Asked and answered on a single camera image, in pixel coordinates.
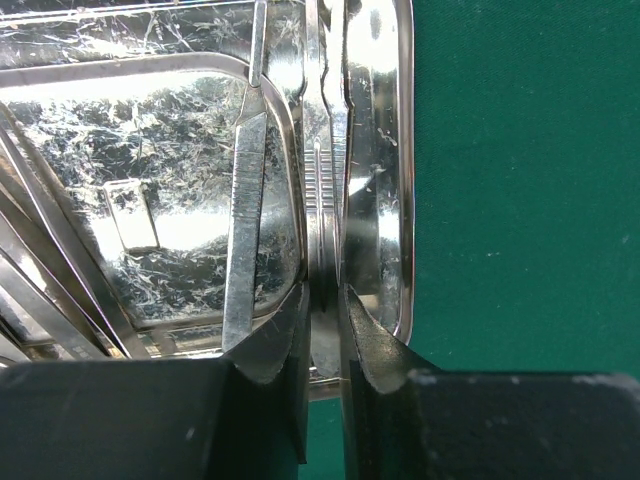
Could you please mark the green surgical cloth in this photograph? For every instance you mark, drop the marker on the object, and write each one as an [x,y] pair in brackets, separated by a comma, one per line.
[526,152]

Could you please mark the steel instrument tray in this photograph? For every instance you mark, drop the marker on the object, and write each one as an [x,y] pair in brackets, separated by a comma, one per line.
[114,90]

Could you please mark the small steel blade packet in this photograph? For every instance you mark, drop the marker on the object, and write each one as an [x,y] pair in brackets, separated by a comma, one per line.
[130,212]

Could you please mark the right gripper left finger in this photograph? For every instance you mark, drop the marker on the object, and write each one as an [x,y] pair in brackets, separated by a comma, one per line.
[242,415]

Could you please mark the steel forceps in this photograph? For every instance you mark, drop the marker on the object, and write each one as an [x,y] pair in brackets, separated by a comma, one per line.
[28,275]

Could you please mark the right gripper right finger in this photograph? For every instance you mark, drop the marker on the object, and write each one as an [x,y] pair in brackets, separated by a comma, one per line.
[405,418]

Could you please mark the steel tweezers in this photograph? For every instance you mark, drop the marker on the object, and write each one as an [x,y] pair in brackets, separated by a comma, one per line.
[77,272]

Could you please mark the steel scalpel handle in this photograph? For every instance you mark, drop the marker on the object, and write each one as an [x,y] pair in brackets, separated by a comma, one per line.
[246,194]
[325,146]

